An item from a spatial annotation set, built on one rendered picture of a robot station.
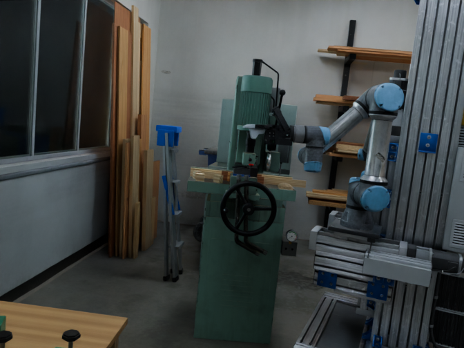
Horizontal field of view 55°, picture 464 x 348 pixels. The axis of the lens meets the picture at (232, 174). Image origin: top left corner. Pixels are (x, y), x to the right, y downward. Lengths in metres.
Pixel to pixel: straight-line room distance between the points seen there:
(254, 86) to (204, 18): 2.71
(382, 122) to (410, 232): 0.60
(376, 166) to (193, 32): 3.52
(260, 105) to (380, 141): 0.81
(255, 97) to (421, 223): 1.07
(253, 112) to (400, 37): 2.89
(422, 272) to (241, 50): 3.54
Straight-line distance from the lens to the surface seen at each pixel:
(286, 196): 2.45
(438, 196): 2.24
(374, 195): 1.93
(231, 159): 2.74
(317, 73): 4.93
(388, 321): 2.40
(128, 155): 3.76
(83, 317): 1.67
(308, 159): 1.88
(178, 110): 5.05
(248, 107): 2.48
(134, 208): 3.87
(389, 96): 1.92
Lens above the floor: 1.25
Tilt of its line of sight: 7 degrees down
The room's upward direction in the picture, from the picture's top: 6 degrees clockwise
